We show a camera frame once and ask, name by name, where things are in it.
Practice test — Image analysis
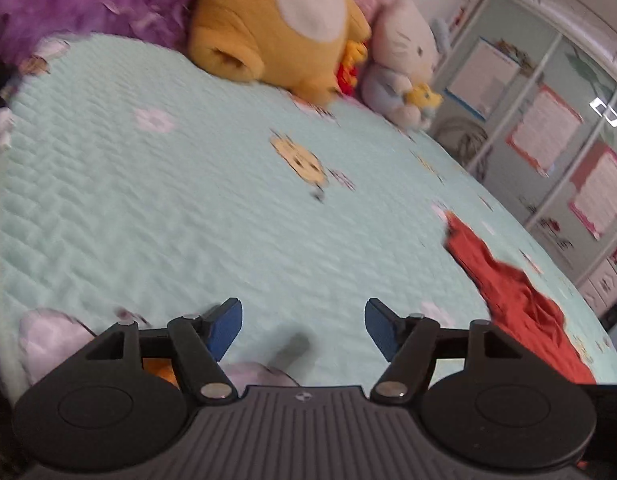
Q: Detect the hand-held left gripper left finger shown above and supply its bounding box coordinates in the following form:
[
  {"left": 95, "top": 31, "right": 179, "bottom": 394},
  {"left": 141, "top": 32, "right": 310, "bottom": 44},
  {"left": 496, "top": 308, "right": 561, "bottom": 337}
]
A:
[{"left": 86, "top": 298, "right": 243, "bottom": 404}]

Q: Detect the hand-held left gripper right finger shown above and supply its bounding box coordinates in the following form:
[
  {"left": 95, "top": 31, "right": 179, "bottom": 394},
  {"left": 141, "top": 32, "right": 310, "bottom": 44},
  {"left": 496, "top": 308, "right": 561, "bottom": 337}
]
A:
[{"left": 364, "top": 298, "right": 534, "bottom": 404}]

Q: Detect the red t-shirt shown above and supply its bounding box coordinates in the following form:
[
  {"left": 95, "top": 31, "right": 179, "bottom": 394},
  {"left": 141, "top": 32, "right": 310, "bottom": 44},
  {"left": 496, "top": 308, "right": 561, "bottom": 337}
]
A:
[{"left": 445, "top": 212, "right": 597, "bottom": 385}]

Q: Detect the light green quilted bed cover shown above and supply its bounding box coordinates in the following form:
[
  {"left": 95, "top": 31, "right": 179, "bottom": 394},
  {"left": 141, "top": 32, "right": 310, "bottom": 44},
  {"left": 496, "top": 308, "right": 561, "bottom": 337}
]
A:
[{"left": 0, "top": 32, "right": 617, "bottom": 401}]

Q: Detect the white drawer cabinet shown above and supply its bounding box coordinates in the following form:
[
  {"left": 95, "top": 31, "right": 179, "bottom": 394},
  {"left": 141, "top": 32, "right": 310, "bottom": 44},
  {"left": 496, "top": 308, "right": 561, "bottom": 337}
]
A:
[{"left": 578, "top": 255, "right": 617, "bottom": 319}]

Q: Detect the small red yellow toy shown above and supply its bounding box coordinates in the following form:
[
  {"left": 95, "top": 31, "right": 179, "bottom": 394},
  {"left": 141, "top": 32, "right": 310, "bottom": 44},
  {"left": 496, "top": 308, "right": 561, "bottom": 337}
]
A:
[{"left": 337, "top": 41, "right": 367, "bottom": 97}]

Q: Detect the white cat plush toy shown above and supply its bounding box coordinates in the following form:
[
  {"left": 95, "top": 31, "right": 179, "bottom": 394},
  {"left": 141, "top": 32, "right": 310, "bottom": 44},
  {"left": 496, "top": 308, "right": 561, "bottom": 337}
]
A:
[{"left": 361, "top": 0, "right": 445, "bottom": 129}]

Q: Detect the yellow plush toy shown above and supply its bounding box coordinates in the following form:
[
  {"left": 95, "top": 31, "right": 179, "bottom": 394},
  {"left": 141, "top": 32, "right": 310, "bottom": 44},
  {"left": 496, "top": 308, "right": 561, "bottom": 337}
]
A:
[{"left": 168, "top": 0, "right": 372, "bottom": 107}]

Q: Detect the grey sliding door wardrobe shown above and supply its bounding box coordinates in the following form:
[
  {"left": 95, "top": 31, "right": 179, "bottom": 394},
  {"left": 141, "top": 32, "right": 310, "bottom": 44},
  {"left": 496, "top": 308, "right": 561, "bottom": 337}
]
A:
[{"left": 431, "top": 0, "right": 617, "bottom": 331}]

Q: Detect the doll in purple dress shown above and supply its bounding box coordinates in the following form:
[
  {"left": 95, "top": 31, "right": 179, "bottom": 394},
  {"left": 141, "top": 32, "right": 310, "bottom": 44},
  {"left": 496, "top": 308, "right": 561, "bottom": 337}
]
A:
[{"left": 0, "top": 0, "right": 195, "bottom": 64}]

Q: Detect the coiled grey hose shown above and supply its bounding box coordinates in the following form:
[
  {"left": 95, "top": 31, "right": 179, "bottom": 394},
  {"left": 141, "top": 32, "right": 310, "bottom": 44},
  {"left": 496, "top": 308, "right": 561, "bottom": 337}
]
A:
[{"left": 433, "top": 116, "right": 490, "bottom": 182}]

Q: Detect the orange-framed wall poster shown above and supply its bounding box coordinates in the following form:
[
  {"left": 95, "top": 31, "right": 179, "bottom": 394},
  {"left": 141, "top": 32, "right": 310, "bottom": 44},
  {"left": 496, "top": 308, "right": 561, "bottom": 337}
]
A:
[{"left": 505, "top": 85, "right": 585, "bottom": 177}]

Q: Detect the blue-framed wall poster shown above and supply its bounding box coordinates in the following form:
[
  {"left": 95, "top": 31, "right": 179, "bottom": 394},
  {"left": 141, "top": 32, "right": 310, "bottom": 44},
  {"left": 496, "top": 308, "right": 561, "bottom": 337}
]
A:
[{"left": 445, "top": 37, "right": 522, "bottom": 122}]

